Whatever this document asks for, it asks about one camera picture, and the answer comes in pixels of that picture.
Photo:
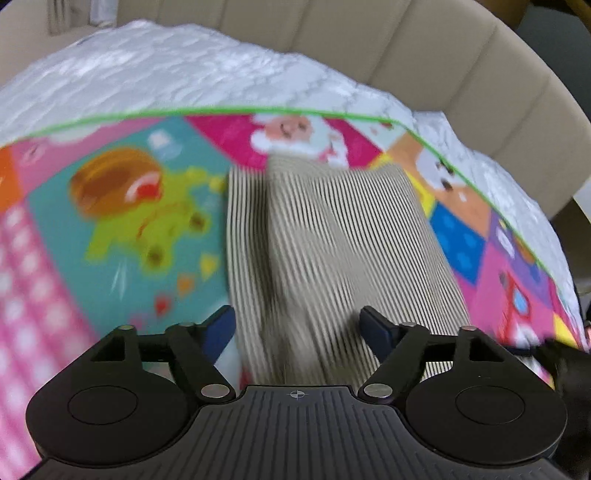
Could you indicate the beige padded headboard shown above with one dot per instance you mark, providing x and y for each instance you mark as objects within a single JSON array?
[{"x": 438, "y": 50}]

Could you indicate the beige striped garment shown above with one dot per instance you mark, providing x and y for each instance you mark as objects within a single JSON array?
[{"x": 332, "y": 249}]

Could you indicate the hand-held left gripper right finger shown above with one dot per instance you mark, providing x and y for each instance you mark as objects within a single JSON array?
[{"x": 376, "y": 327}]

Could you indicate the white quilted bedspread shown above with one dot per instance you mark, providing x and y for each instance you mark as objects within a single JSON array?
[{"x": 184, "y": 69}]

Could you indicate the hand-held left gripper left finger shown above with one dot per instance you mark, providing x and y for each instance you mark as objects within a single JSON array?
[{"x": 219, "y": 330}]

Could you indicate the colourful cartoon play mat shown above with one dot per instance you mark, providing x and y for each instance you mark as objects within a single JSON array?
[{"x": 115, "y": 221}]

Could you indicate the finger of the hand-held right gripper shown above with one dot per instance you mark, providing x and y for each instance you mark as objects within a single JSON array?
[{"x": 568, "y": 364}]

